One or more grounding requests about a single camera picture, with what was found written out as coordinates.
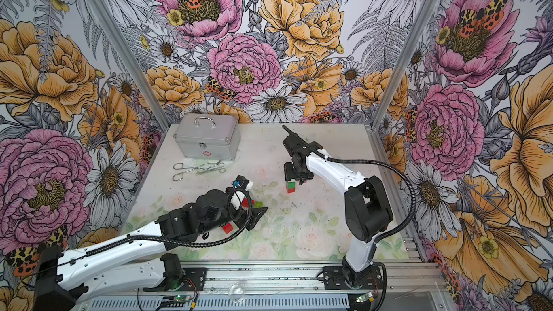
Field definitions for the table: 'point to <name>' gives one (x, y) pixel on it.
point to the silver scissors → (202, 167)
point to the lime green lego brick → (258, 204)
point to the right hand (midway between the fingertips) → (295, 180)
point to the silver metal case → (209, 137)
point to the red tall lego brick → (291, 191)
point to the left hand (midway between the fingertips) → (254, 206)
